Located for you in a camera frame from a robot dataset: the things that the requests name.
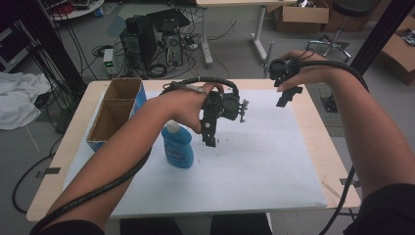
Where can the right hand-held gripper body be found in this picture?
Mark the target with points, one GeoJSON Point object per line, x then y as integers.
{"type": "Point", "coordinates": [283, 70]}

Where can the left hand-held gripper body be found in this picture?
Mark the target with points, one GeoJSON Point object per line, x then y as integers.
{"type": "Point", "coordinates": [231, 106]}

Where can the blue bottle with white cap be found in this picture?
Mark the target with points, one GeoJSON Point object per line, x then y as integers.
{"type": "Point", "coordinates": [177, 147]}

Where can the person's right hand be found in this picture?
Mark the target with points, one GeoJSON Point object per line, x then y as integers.
{"type": "Point", "coordinates": [310, 73]}

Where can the person's left hand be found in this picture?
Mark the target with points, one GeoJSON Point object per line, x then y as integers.
{"type": "Point", "coordinates": [184, 104]}

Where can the white-legged desk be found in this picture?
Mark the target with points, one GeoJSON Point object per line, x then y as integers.
{"type": "Point", "coordinates": [259, 29]}

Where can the white mat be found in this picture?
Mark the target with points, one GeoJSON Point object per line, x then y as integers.
{"type": "Point", "coordinates": [254, 163]}

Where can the open cardboard box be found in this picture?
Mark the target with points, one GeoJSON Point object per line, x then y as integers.
{"type": "Point", "coordinates": [305, 14]}

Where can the black office stool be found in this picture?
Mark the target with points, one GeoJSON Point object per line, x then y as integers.
{"type": "Point", "coordinates": [342, 19]}

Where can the grey computer tower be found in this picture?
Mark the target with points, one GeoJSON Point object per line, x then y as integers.
{"type": "Point", "coordinates": [173, 49]}

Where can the person's dark trousers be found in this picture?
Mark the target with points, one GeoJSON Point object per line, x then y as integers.
{"type": "Point", "coordinates": [195, 225]}

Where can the cardboard box with blue sides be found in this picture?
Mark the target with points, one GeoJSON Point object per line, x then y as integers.
{"type": "Point", "coordinates": [114, 114]}

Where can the black metal stand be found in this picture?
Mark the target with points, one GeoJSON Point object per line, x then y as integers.
{"type": "Point", "coordinates": [381, 32]}
{"type": "Point", "coordinates": [52, 45]}

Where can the grey tape strip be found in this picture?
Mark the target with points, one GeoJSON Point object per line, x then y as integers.
{"type": "Point", "coordinates": [350, 182]}
{"type": "Point", "coordinates": [49, 171]}

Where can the black computer tower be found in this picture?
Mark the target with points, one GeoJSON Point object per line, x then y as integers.
{"type": "Point", "coordinates": [137, 42]}

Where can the large cardboard box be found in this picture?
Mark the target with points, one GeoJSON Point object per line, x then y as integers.
{"type": "Point", "coordinates": [399, 52]}

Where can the small white power supply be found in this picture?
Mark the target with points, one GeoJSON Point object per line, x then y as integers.
{"type": "Point", "coordinates": [109, 62]}

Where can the person's black sleeve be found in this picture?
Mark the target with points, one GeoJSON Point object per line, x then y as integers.
{"type": "Point", "coordinates": [388, 212]}

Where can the round white table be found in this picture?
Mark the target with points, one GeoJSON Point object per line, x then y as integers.
{"type": "Point", "coordinates": [80, 9]}

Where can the white cloth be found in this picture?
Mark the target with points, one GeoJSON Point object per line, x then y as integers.
{"type": "Point", "coordinates": [19, 98]}

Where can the grey rack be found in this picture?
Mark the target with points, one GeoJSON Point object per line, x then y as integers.
{"type": "Point", "coordinates": [11, 49]}

